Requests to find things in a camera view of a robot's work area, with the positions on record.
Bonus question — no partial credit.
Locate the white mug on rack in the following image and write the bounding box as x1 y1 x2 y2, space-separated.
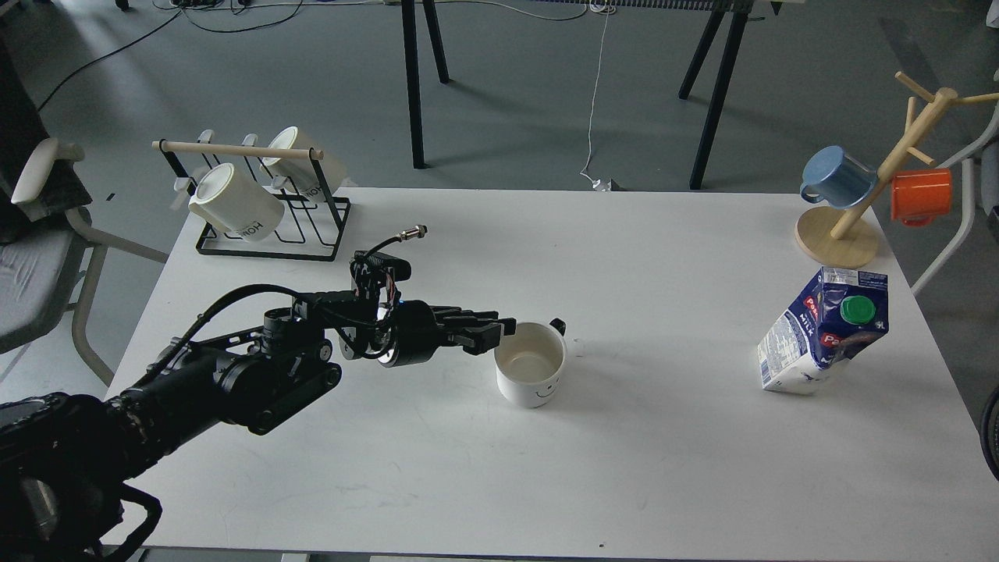
261 126 349 204
188 163 285 242

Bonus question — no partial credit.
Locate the white chair right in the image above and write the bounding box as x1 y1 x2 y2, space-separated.
911 106 998 297

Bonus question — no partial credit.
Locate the rear white mug on rack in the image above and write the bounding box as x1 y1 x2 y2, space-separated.
261 126 349 204

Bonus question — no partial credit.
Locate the wooden mug tree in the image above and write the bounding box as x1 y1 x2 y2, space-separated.
795 71 998 269

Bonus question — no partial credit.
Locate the black wire mug rack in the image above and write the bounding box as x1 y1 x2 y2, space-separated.
152 130 352 262

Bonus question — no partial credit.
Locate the grey office chair left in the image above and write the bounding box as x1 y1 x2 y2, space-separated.
1 50 168 384

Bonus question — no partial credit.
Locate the front white mug on rack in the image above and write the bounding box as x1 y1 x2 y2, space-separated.
188 163 285 242

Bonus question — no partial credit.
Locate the black table leg pair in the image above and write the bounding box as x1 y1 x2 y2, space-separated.
400 0 451 169
677 1 754 190

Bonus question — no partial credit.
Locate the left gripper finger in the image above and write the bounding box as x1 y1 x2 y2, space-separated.
436 307 517 338
449 324 504 355

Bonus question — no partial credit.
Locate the black cable on floor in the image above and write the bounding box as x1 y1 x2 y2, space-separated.
35 0 305 110

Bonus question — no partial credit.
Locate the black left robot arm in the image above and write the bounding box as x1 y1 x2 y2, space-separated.
1 244 515 561

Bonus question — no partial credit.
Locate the orange mug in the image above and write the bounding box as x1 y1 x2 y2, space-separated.
890 169 953 227

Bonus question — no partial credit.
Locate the blue white milk carton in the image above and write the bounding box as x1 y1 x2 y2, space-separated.
756 266 889 395

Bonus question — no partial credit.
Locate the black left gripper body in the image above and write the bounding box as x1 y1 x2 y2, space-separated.
378 301 470 368

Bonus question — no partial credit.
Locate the black table leg pair right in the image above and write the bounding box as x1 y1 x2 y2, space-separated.
677 1 754 190

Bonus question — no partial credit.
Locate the white cable on floor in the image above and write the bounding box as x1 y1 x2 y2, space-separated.
390 0 625 193

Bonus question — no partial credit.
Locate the white smiley mug black handle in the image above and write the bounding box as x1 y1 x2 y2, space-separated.
494 318 568 409

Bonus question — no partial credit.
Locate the black table leg pair left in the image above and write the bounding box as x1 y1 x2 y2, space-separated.
400 0 451 169

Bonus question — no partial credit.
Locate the blue mug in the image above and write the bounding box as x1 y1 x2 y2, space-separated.
799 145 878 209

